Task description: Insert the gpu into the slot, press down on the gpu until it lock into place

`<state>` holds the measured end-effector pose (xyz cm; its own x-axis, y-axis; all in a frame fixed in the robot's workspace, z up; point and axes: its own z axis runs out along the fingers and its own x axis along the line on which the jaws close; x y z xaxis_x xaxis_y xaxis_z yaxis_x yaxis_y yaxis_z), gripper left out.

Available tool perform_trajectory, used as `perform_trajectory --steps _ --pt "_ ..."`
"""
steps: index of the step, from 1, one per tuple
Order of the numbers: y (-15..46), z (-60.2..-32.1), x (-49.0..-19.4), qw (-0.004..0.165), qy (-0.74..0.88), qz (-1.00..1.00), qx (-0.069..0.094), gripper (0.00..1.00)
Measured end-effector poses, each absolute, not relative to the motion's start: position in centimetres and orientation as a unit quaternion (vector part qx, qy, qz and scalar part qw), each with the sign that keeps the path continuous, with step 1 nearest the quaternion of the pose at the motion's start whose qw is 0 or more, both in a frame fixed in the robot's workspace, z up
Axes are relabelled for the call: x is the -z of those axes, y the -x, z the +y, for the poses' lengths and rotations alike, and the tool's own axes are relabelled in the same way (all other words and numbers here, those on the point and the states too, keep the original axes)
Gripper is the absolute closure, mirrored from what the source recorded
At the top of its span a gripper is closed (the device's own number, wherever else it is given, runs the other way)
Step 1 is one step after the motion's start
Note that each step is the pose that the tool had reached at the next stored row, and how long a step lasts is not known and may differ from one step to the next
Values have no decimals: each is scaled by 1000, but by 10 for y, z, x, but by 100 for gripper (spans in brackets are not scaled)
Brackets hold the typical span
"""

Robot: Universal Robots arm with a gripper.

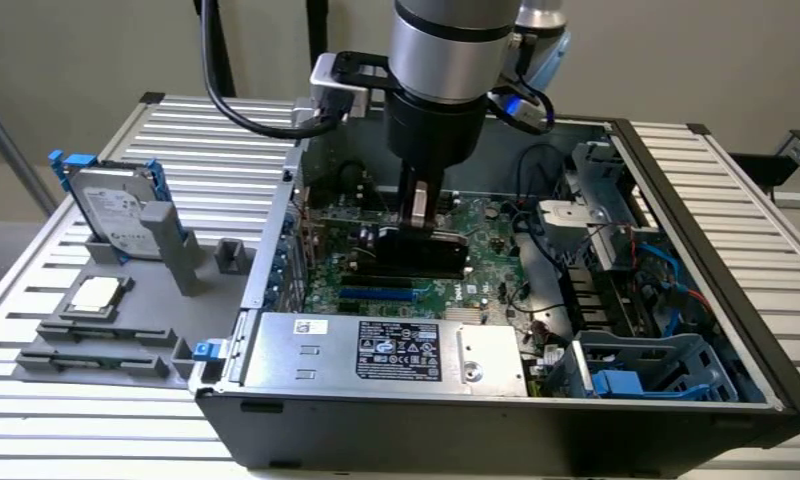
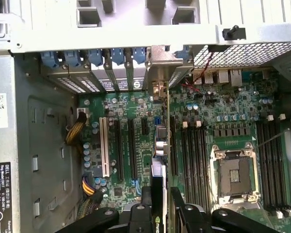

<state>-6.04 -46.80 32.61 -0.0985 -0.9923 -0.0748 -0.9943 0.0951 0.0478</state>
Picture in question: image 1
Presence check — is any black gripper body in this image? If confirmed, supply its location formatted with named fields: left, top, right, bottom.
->
left=381, top=88, right=489, bottom=172

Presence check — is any black graphics card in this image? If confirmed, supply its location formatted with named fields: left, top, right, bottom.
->
left=371, top=223, right=472, bottom=281

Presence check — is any blue expansion slot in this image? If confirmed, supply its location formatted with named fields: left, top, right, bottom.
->
left=337, top=286, right=420, bottom=305

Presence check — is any green motherboard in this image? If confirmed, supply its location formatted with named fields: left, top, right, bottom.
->
left=300, top=187, right=566, bottom=324

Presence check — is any grey metal drive cage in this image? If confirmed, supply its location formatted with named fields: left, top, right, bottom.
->
left=559, top=140, right=663, bottom=274

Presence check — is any black stand pole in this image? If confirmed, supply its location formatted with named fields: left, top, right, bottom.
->
left=304, top=0, right=331, bottom=57

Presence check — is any silver power supply unit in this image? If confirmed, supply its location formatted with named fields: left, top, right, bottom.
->
left=240, top=311, right=532, bottom=400

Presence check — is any blue case latch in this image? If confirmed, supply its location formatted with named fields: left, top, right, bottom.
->
left=191, top=338, right=227, bottom=365

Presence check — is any hard disk in blue carrier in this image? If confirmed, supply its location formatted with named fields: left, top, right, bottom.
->
left=48, top=149, right=201, bottom=262

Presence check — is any grey parts rack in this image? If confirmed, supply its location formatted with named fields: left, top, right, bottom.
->
left=14, top=201, right=257, bottom=387

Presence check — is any open black PC case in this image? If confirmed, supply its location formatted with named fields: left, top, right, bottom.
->
left=192, top=113, right=800, bottom=470

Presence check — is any blue plastic disk bay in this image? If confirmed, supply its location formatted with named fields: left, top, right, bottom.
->
left=550, top=328, right=731, bottom=403

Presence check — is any silver CPU chip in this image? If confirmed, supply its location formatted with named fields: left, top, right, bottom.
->
left=68, top=276, right=129, bottom=315

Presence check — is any grey metal leaning pole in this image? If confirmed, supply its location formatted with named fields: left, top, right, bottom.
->
left=0, top=82, right=56, bottom=217

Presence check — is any blue lit cable connector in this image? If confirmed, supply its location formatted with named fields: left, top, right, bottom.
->
left=491, top=89, right=555, bottom=134

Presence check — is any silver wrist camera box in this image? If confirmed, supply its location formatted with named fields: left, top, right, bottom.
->
left=289, top=50, right=389, bottom=126

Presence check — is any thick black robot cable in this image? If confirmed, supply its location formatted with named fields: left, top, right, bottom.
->
left=197, top=0, right=349, bottom=140

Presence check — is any blue data wire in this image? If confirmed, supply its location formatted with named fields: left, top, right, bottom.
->
left=632, top=242, right=702, bottom=326

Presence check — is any red wire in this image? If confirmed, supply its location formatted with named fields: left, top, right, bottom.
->
left=684, top=287, right=714, bottom=321

